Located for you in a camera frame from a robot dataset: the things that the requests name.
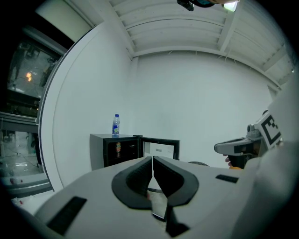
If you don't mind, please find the ceiling light panel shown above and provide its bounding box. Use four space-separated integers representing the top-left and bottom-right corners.
223 0 239 12

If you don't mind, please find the black mini fridge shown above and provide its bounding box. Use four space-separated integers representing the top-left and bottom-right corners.
90 133 143 171

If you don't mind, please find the blue cap water bottle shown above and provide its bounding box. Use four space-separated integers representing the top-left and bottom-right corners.
112 113 121 137

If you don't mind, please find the dark framed window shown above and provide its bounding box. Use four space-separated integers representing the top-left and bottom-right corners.
0 25 76 195

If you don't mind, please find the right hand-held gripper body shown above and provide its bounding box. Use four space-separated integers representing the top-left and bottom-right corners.
229 110 282 169

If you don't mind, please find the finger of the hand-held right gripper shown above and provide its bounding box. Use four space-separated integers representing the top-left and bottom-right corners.
214 137 263 155

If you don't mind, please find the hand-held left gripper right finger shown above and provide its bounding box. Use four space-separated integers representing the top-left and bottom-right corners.
153 155 257 239

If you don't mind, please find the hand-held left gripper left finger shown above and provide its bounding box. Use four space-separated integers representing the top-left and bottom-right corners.
34 156 169 239

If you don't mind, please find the black head-worn camera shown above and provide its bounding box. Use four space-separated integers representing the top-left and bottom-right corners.
177 0 217 12

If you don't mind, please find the dark wicker chair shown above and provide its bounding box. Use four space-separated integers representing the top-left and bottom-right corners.
188 161 211 168

